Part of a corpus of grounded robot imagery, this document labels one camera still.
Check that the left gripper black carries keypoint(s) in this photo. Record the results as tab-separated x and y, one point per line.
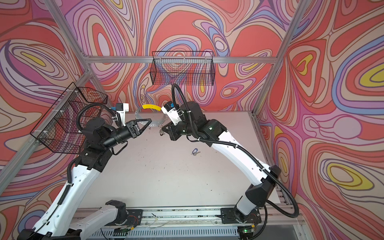
132	125

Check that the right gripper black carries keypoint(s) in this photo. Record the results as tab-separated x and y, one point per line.
172	130

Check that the metal keyring disc yellow handle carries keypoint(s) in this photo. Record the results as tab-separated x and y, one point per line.
151	111

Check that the key with black tag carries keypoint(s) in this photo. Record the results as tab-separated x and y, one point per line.
162	131

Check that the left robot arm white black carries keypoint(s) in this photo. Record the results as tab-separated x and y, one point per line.
100	140

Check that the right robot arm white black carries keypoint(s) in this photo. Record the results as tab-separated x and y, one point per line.
187	119

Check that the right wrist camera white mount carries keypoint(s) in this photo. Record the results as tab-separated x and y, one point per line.
170	110

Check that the black wire basket back wall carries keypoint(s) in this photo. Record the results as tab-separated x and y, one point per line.
188	68

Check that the black wire basket wall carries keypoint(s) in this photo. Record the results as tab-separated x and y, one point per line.
57	129
188	68

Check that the black wire basket left wall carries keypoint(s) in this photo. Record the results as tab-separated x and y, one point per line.
57	129

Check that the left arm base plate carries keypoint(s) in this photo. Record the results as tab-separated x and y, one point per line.
133	218

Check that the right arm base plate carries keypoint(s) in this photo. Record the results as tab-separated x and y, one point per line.
234	216

